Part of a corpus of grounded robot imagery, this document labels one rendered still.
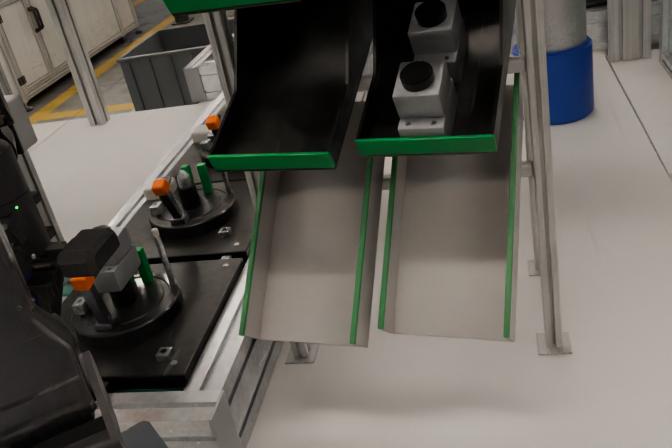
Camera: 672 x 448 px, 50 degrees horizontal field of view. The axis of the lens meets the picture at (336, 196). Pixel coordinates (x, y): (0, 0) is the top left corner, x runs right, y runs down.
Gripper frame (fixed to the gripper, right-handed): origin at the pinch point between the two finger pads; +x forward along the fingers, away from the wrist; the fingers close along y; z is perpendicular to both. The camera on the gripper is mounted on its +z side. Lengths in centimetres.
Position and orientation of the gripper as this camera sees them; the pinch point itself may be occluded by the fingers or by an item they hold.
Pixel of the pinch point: (43, 298)
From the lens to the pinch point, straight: 83.6
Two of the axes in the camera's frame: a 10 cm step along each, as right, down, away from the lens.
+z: -1.6, 4.6, -8.7
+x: 1.8, 8.8, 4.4
